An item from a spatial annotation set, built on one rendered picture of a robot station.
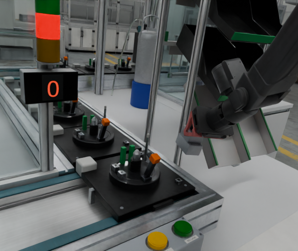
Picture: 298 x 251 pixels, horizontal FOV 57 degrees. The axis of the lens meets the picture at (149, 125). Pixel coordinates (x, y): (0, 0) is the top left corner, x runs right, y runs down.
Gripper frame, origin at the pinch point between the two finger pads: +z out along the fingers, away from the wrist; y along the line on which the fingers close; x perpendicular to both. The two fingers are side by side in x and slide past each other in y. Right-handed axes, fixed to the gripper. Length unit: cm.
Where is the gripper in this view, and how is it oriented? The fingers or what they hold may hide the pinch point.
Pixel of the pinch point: (193, 133)
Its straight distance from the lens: 74.1
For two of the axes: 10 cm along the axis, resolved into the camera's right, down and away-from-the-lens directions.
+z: -4.4, 3.5, 8.3
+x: 0.8, 9.3, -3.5
